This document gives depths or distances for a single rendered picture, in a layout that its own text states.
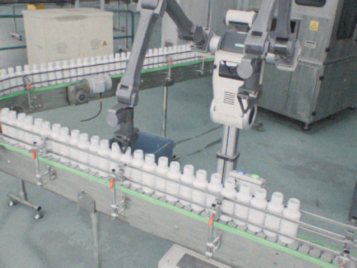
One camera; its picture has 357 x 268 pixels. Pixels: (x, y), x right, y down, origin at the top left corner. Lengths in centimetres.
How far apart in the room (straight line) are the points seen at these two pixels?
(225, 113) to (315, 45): 308
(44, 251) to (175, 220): 154
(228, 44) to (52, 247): 188
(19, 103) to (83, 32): 293
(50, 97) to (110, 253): 124
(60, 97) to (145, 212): 165
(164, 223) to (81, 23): 439
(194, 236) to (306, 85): 372
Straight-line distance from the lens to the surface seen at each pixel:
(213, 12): 813
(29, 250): 300
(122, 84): 155
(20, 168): 214
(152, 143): 234
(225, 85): 196
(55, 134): 190
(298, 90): 514
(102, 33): 591
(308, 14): 501
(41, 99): 304
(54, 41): 556
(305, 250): 147
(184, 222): 158
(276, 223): 145
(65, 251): 293
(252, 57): 138
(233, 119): 200
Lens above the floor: 189
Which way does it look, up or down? 25 degrees down
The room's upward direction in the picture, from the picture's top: 3 degrees clockwise
